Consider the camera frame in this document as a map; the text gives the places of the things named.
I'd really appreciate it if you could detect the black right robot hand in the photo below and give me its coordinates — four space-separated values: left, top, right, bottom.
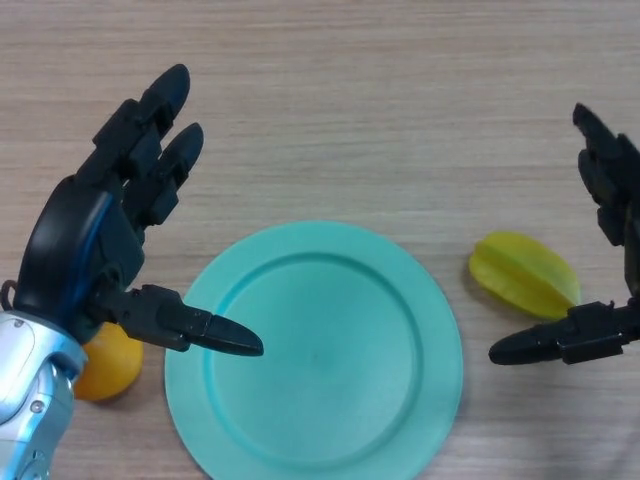
488 102 640 367

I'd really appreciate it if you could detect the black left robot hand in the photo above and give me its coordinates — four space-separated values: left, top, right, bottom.
12 63 265 358

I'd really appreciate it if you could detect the yellow starfruit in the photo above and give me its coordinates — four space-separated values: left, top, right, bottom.
468 230 583 321

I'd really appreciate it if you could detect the green round plate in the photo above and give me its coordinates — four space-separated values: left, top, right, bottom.
164 220 464 480

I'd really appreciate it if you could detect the orange round fruit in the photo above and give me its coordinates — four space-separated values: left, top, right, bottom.
73 322 145 402

